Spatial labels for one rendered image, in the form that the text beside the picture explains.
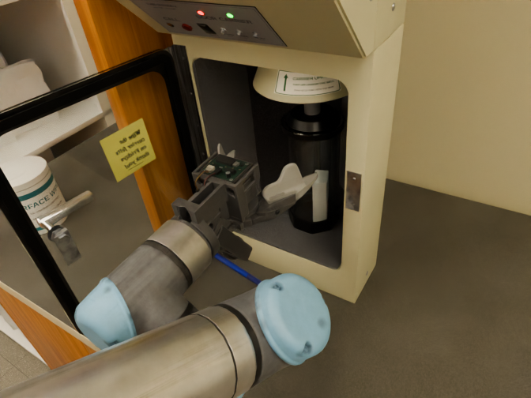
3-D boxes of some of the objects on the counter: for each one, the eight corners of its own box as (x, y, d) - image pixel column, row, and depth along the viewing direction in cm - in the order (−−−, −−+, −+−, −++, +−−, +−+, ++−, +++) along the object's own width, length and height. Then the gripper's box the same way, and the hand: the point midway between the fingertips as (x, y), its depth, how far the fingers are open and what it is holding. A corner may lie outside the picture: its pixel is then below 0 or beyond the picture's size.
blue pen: (215, 253, 91) (213, 249, 90) (262, 283, 83) (262, 280, 83) (211, 256, 90) (210, 253, 90) (259, 287, 83) (258, 283, 82)
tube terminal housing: (275, 185, 108) (237, -241, 60) (399, 223, 93) (480, -303, 45) (216, 247, 92) (103, -265, 44) (355, 304, 78) (409, -370, 30)
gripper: (250, 236, 44) (332, 140, 56) (122, 187, 53) (216, 113, 65) (260, 287, 50) (332, 189, 62) (143, 234, 59) (225, 158, 71)
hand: (274, 165), depth 65 cm, fingers open, 14 cm apart
